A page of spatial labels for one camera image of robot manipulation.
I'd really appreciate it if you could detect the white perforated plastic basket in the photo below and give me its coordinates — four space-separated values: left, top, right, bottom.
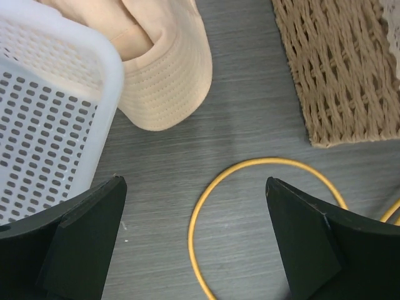
1 1 124 225

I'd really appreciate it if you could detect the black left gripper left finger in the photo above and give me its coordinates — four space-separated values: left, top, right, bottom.
1 176 127 299

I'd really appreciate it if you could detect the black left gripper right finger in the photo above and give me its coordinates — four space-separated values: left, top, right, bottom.
266 177 399 299

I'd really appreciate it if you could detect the woven wicker basket with liner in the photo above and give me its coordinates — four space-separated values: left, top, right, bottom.
272 1 399 148

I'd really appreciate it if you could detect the peach bucket hat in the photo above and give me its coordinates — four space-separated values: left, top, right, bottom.
47 0 213 131

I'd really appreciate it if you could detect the yellow ethernet cable looped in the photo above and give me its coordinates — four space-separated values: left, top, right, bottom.
187 157 400 300

